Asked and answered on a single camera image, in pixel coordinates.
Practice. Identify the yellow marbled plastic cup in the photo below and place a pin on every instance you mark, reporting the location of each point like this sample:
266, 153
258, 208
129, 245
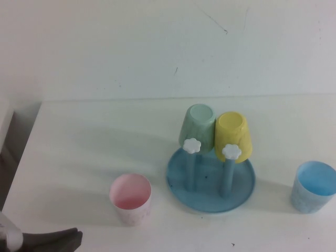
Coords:
233, 134

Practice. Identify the blue marbled plastic cup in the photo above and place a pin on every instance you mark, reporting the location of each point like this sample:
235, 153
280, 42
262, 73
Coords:
304, 199

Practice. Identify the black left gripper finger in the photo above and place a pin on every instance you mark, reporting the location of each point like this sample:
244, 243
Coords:
52, 244
52, 231

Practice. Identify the pink marbled plastic cup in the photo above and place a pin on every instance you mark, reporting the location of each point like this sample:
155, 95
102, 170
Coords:
131, 212

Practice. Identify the green marbled plastic cup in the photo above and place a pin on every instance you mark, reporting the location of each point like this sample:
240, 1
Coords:
195, 128

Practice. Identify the blue cup stand with posts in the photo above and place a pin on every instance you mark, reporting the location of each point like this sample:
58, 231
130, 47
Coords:
207, 195

